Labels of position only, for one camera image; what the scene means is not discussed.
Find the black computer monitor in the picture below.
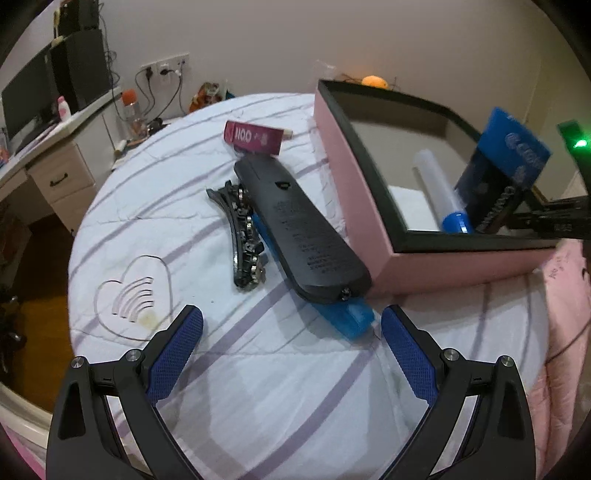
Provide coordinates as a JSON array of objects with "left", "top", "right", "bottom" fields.
[{"left": 1, "top": 46, "right": 58, "bottom": 151}]

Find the black remote control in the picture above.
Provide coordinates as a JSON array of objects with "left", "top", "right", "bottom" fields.
[{"left": 233, "top": 157, "right": 372, "bottom": 305}]

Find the black speaker box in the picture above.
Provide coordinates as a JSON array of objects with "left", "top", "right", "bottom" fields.
[{"left": 58, "top": 0, "right": 100, "bottom": 38}]

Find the colourful snack bag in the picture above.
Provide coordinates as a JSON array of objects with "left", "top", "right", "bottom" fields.
[{"left": 189, "top": 82, "right": 222, "bottom": 114}]

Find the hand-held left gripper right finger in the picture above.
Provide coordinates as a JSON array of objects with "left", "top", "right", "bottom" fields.
[{"left": 381, "top": 305, "right": 539, "bottom": 480}]

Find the white desk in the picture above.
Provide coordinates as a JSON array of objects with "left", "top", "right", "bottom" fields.
[{"left": 0, "top": 85, "right": 123, "bottom": 236}]

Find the bottle with orange cap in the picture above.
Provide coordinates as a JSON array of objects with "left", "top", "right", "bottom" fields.
[{"left": 121, "top": 90, "right": 147, "bottom": 139}]

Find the black computer tower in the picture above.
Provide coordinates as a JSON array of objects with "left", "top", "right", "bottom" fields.
[{"left": 48, "top": 28, "right": 114, "bottom": 112}]

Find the white wall outlet strip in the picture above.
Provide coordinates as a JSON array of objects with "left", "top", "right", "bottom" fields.
[{"left": 141, "top": 52, "right": 191, "bottom": 77}]

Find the clear plastic bag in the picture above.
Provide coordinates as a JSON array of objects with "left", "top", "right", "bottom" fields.
[{"left": 316, "top": 60, "right": 345, "bottom": 82}]

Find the clear tube with blue cap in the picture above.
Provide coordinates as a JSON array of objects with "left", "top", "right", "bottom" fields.
[{"left": 412, "top": 150, "right": 472, "bottom": 234}]

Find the small white box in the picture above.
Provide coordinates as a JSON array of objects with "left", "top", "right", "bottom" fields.
[{"left": 387, "top": 185, "right": 446, "bottom": 232}]

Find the pink box with black rim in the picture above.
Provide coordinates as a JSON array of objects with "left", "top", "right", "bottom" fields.
[{"left": 314, "top": 79, "right": 561, "bottom": 301}]

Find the small maroon box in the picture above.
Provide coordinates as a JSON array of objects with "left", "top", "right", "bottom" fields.
[{"left": 224, "top": 121, "right": 295, "bottom": 156}]

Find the pink printed blanket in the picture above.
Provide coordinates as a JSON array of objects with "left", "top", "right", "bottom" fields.
[{"left": 526, "top": 240, "right": 591, "bottom": 480}]

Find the translucent blue plastic case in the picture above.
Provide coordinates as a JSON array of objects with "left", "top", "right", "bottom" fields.
[{"left": 252, "top": 212, "right": 376, "bottom": 343}]

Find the white striped tablecloth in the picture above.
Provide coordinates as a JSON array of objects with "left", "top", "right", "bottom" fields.
[{"left": 68, "top": 92, "right": 550, "bottom": 480}]

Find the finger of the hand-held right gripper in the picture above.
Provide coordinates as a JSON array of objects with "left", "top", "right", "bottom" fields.
[{"left": 505, "top": 185, "right": 591, "bottom": 241}]

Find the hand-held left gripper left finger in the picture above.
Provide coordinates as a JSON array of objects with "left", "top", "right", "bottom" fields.
[{"left": 46, "top": 305, "right": 205, "bottom": 480}]

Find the blue tin can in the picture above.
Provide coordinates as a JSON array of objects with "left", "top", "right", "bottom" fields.
[{"left": 454, "top": 107, "right": 553, "bottom": 237}]

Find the wall power outlet with cables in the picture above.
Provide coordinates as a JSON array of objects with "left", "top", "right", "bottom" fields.
[{"left": 134, "top": 65, "right": 183, "bottom": 121}]

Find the black jewelled hair clip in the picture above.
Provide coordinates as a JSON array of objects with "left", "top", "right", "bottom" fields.
[{"left": 206, "top": 181, "right": 269, "bottom": 293}]

